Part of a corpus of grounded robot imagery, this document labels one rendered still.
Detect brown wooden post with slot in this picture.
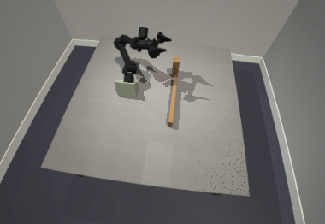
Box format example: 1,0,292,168
172,57,180,77

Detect wooden plank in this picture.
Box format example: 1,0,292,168
168,77,178,127

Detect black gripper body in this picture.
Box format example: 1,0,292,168
144,32,162,58

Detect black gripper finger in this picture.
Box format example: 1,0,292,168
160,33,172,43
152,47,167,56

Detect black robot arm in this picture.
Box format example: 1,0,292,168
114,27,148,83

